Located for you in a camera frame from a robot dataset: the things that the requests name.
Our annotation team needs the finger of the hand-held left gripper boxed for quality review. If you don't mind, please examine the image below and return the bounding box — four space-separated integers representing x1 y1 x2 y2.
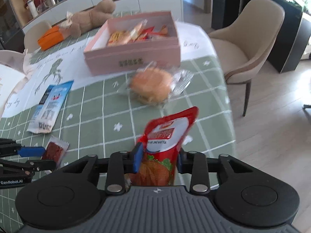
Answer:
0 159 57 176
0 138 46 158

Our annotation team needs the dark glass cabinet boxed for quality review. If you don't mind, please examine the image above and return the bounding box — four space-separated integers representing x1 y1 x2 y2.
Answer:
0 0 25 52

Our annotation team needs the white bottle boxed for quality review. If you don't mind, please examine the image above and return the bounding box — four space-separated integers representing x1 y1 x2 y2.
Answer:
27 0 39 18

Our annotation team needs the pink cardboard box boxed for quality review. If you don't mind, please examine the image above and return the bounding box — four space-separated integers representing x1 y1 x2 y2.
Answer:
83 11 181 76

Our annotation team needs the white printed paper bag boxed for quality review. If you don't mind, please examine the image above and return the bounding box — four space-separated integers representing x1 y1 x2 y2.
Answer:
0 64 26 102

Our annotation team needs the white printed table runner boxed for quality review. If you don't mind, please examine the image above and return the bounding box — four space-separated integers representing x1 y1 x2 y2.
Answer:
1 21 214 118

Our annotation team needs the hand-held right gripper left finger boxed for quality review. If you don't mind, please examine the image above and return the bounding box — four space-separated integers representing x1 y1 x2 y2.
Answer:
62 142 144 196

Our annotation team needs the small dark red jerky packet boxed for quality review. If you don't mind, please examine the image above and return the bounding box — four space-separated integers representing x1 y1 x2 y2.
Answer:
42 136 70 169

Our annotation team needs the red snack pouch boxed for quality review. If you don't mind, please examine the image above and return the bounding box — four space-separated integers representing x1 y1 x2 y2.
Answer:
131 106 200 187

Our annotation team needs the heap of assorted snack packets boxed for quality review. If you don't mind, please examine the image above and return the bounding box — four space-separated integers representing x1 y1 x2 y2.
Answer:
107 21 170 46

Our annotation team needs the black cabinet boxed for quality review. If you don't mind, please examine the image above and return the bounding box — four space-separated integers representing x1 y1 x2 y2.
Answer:
239 0 311 74

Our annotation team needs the beige dining chair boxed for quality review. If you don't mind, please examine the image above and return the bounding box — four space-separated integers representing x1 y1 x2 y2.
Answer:
0 50 28 65
209 0 285 117
24 21 52 51

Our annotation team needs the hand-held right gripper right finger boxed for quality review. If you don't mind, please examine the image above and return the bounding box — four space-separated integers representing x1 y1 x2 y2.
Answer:
177 149 253 195

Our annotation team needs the brown teddy bear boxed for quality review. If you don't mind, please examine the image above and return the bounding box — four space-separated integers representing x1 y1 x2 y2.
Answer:
59 0 116 37

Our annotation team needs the black water dispenser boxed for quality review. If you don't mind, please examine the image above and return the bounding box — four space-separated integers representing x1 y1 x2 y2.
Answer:
211 0 243 31

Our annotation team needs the bun in clear wrapper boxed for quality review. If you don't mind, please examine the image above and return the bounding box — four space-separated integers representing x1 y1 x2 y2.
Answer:
118 62 194 106

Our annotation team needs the blue and white snack packet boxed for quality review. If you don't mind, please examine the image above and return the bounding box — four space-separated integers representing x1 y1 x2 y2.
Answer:
26 80 74 134

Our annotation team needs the orange pouch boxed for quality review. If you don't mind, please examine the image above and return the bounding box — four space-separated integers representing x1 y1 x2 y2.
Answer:
38 25 65 51

